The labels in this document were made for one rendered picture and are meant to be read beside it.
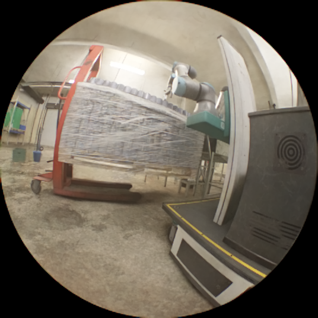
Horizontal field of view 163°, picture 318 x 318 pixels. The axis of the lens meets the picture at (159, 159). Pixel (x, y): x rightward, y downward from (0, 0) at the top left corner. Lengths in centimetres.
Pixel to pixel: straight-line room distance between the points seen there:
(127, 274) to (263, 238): 62
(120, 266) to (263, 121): 92
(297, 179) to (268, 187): 11
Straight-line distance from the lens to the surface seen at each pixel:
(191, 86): 65
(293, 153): 42
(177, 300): 67
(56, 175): 142
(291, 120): 45
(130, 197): 144
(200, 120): 57
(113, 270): 72
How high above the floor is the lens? 62
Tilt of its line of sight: 1 degrees down
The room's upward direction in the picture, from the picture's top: 9 degrees clockwise
